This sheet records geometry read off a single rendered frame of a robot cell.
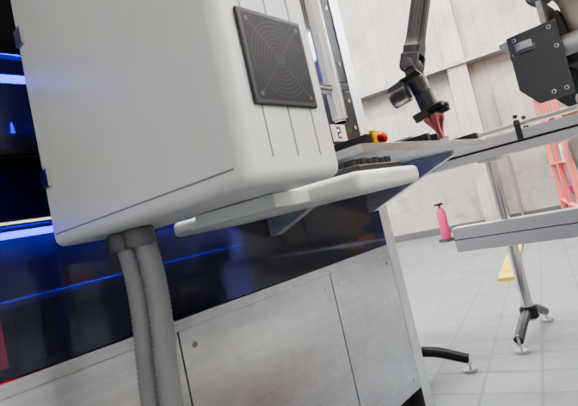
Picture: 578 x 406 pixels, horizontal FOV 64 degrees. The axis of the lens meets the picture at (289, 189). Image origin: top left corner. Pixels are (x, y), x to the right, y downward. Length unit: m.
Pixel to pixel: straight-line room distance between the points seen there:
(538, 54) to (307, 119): 0.68
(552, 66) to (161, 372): 0.95
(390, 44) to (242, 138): 8.30
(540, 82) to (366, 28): 7.90
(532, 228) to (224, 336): 1.59
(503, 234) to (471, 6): 6.55
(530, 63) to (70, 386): 1.11
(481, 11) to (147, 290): 8.10
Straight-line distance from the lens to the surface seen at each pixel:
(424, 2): 1.63
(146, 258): 0.76
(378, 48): 8.81
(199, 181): 0.55
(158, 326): 0.77
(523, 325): 2.35
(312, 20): 0.72
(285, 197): 0.66
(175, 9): 0.59
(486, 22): 8.52
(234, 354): 1.17
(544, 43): 1.16
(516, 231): 2.37
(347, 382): 1.49
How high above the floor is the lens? 0.75
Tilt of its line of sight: 4 degrees up
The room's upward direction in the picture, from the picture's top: 13 degrees counter-clockwise
